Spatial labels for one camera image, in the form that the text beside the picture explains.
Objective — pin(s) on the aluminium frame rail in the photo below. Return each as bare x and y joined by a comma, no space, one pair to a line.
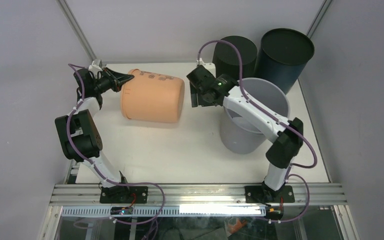
317,194

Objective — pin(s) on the grey plastic bin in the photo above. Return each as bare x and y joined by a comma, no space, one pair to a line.
246,122

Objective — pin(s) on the dark blue large bin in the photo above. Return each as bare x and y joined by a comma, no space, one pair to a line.
282,56

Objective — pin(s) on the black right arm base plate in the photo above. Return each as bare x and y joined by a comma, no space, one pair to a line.
258,194

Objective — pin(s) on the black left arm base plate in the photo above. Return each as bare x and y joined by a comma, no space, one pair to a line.
124,195

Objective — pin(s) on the white slotted cable duct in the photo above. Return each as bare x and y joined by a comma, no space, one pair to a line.
183,210

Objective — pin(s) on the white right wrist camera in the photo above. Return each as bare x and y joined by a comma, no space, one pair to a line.
208,65

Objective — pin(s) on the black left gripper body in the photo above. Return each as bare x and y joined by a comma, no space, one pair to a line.
106,83

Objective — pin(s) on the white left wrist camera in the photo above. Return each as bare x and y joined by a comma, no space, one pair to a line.
96,66

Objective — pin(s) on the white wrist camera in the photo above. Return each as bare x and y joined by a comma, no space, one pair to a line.
208,65
96,66

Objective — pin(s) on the black ribbed plastic bin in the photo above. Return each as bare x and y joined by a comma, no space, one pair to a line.
226,60

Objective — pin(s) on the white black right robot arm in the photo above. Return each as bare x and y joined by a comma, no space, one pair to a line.
285,135

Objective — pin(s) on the orange plastic bin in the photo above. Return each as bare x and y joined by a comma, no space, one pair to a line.
152,97

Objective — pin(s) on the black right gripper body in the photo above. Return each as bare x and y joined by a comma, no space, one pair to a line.
202,100

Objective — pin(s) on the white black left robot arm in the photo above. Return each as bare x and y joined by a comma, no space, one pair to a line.
78,135

